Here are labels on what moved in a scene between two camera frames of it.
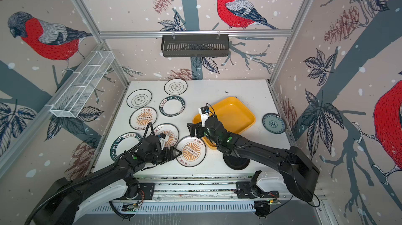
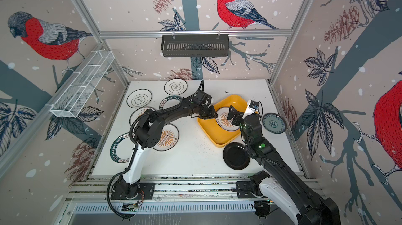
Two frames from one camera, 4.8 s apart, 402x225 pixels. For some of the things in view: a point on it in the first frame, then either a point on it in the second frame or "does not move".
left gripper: [172, 156] → [212, 113]
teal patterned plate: [274, 123] does not move
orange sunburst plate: [193, 150] → [222, 121]
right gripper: [200, 133] → [241, 115]
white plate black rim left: [139, 98] does not move
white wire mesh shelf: [69, 102] does not move
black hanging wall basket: [177, 45] does not move
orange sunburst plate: [170, 131] does not move
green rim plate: [124, 142] does not move
